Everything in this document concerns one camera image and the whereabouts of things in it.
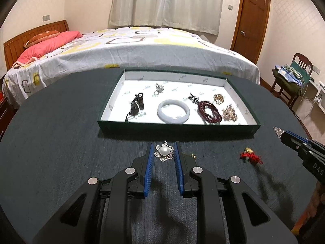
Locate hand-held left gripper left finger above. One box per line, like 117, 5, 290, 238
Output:
33, 144, 156, 244

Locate orange pillow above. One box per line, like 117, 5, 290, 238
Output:
23, 30, 61, 48

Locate wooden chair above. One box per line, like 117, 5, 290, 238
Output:
270, 53, 313, 107

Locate dark red bead bracelet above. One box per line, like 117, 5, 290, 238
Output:
189, 93, 222, 125

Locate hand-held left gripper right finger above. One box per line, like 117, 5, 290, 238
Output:
175, 141, 299, 244

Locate wooden door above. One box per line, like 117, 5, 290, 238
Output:
231, 0, 272, 65

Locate dark corded pendant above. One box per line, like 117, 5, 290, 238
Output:
125, 93, 146, 122

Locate white desk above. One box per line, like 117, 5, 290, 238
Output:
297, 66, 325, 122

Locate bed with patterned sheet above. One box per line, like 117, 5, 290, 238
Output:
2, 27, 261, 106

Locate wooden headboard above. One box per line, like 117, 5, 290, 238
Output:
3, 20, 70, 70

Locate white jade bangle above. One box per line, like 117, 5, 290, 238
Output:
157, 99, 190, 124

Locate silver pendant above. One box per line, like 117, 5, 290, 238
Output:
273, 126, 286, 140

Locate white window curtain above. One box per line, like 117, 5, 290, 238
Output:
109, 0, 224, 35

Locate gold cluster brooch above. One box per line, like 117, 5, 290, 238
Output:
222, 104, 238, 122

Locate red knot charm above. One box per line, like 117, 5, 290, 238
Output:
240, 147, 264, 166

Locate shallow green jewelry tray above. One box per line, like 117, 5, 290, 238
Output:
97, 69, 262, 139

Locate pearl flower brooch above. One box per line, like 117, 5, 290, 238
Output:
154, 141, 176, 162

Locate pink pillow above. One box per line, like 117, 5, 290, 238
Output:
14, 31, 84, 68

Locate pile of clothes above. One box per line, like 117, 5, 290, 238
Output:
273, 61, 311, 92

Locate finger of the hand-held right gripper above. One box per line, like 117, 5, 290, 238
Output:
280, 131, 309, 155
303, 138, 325, 153

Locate wooden nightstand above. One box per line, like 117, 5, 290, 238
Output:
0, 91, 16, 138

